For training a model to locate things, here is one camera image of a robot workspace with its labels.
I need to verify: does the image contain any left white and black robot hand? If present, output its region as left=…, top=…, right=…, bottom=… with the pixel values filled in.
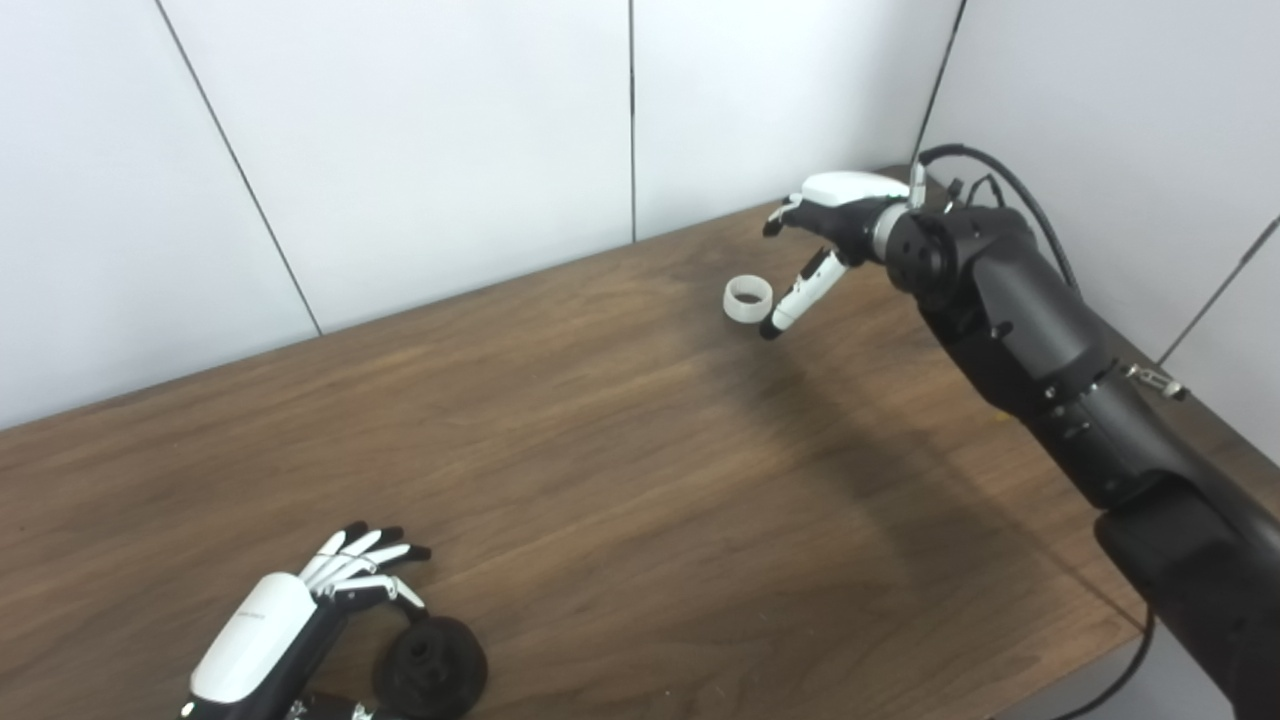
left=180, top=521, right=433, bottom=720

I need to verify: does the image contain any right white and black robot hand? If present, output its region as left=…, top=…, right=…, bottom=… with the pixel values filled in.
left=758, top=171, right=913, bottom=342

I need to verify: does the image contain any white ring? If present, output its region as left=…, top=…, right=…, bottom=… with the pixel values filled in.
left=723, top=275, right=774, bottom=325

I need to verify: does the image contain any round black part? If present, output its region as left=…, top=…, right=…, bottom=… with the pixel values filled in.
left=373, top=616, right=490, bottom=720

